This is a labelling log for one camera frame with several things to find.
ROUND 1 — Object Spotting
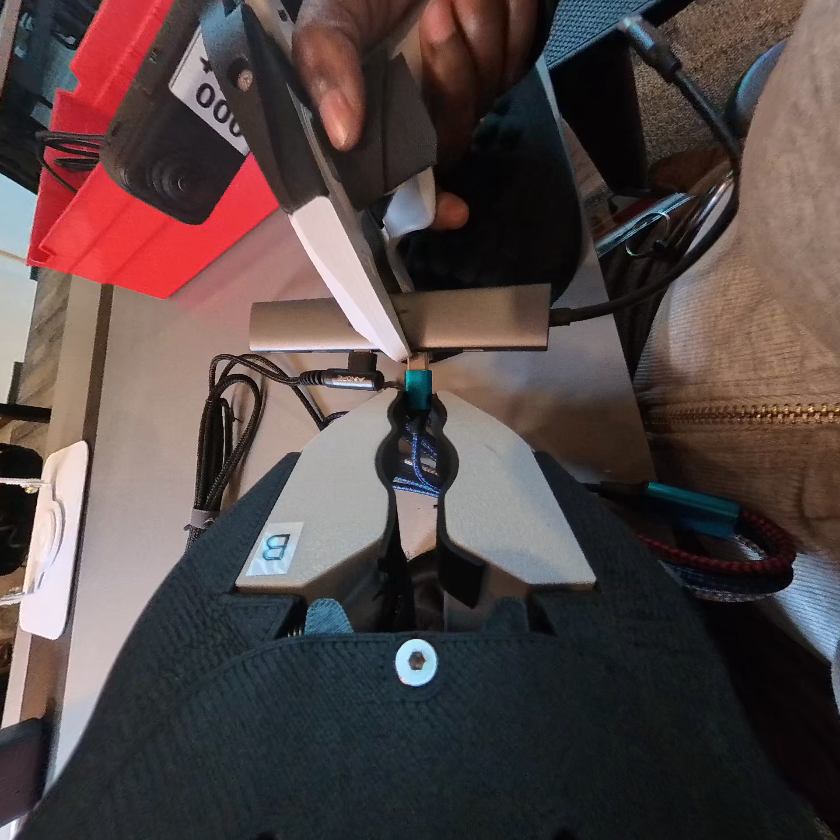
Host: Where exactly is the red blue braided cable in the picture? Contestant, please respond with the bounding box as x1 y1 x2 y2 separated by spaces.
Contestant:
584 479 798 601

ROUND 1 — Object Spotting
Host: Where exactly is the blue braided usb cable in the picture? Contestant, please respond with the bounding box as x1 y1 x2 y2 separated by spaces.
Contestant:
387 354 455 509

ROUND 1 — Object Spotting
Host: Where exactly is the red plastic bin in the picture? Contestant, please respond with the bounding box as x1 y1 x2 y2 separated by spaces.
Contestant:
26 0 309 301

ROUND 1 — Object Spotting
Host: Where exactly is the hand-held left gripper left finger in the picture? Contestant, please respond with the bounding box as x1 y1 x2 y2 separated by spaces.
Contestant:
235 390 403 624

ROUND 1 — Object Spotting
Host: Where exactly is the black honeycomb armrest pad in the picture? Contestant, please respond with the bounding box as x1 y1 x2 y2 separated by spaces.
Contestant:
397 62 586 309

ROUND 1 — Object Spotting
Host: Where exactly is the black braided usb-c cable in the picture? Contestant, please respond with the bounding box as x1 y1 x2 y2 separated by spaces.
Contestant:
178 351 389 559

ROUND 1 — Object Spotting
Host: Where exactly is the white board stand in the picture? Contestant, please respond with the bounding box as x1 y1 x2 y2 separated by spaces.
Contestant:
18 441 89 639

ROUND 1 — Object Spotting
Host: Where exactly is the grey usb hub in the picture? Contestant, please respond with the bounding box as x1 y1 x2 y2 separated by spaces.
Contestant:
249 284 553 355

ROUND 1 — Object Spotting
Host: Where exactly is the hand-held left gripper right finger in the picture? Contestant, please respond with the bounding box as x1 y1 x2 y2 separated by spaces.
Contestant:
432 388 599 632

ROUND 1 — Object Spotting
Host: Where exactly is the person's right hand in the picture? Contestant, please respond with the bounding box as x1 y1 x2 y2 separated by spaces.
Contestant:
292 0 546 231

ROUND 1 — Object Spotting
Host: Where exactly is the black mesh office chair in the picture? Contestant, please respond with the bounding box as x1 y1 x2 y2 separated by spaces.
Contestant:
543 0 665 194

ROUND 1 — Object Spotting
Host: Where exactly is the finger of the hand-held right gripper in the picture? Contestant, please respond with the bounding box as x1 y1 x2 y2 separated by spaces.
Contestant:
384 236 417 295
287 193 431 364

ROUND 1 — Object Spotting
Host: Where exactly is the black usb hub cable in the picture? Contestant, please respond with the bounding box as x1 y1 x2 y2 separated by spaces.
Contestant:
550 14 744 327

